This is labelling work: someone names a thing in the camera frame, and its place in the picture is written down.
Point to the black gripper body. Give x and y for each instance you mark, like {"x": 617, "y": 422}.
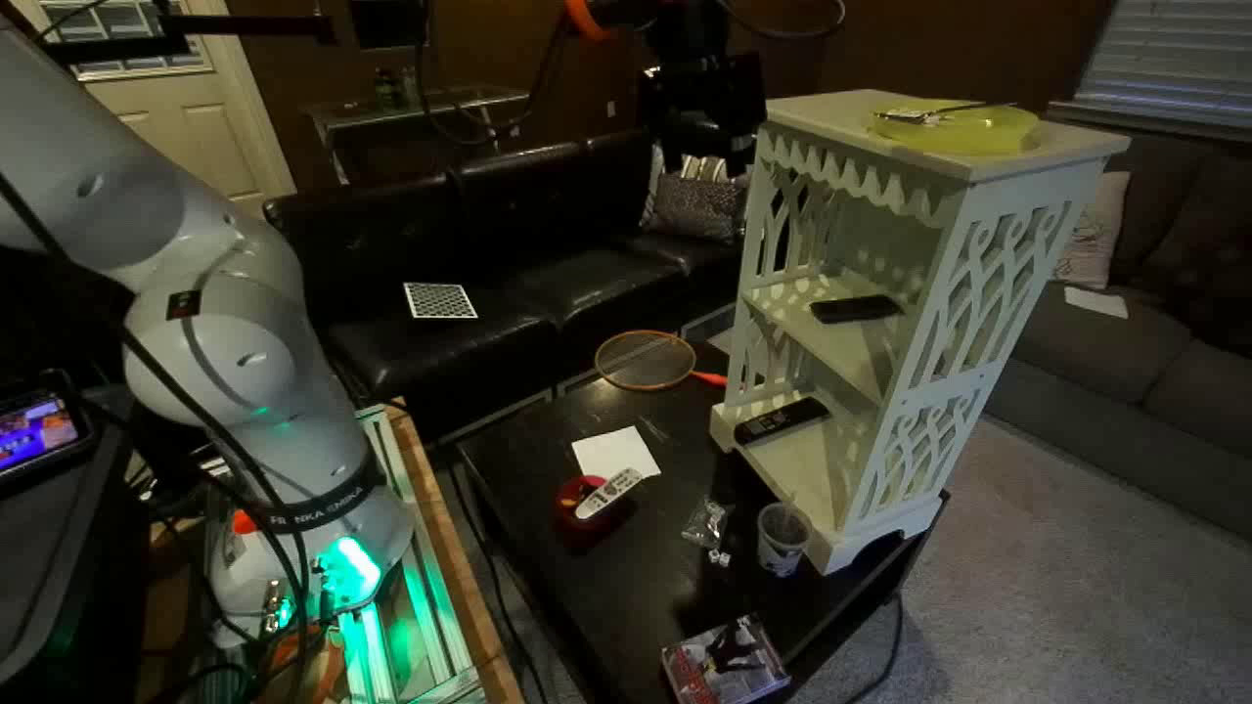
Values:
{"x": 704, "y": 103}

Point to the grey remote control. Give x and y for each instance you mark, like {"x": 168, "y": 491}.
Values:
{"x": 606, "y": 493}

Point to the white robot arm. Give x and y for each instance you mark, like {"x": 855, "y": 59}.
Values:
{"x": 218, "y": 331}

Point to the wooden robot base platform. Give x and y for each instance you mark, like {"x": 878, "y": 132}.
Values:
{"x": 409, "y": 631}

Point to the white lattice shelf unit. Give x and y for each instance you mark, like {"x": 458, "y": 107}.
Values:
{"x": 960, "y": 242}

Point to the black remote middle shelf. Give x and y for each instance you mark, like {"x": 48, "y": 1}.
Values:
{"x": 855, "y": 311}

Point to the black remote shelf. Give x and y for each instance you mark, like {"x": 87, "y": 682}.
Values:
{"x": 855, "y": 311}
{"x": 781, "y": 418}

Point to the black remote lower shelf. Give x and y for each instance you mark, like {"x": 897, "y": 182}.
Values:
{"x": 781, "y": 418}

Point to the patterned throw pillow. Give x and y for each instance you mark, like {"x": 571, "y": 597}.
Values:
{"x": 698, "y": 198}

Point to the spoon on plate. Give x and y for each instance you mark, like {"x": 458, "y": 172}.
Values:
{"x": 926, "y": 115}

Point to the yellow plate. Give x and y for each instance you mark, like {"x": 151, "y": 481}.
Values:
{"x": 991, "y": 132}

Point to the black leather sofa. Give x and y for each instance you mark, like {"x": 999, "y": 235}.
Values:
{"x": 548, "y": 248}

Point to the checkered card on sofa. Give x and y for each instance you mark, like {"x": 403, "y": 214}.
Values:
{"x": 438, "y": 304}

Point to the white paper note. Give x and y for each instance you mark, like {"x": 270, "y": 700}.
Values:
{"x": 613, "y": 452}

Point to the light cushion on couch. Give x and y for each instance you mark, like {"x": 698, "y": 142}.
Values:
{"x": 1098, "y": 233}

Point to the crumpled clear wrapper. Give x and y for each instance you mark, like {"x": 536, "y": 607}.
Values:
{"x": 704, "y": 529}

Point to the white paper on couch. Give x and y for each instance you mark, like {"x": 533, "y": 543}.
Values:
{"x": 1098, "y": 304}

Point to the window blinds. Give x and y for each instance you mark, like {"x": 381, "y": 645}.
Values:
{"x": 1171, "y": 64}

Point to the white door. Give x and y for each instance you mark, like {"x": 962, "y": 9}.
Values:
{"x": 201, "y": 107}

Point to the grey fabric couch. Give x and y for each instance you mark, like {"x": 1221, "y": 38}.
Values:
{"x": 1159, "y": 400}

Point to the tablet screen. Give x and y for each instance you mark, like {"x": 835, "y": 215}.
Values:
{"x": 39, "y": 427}

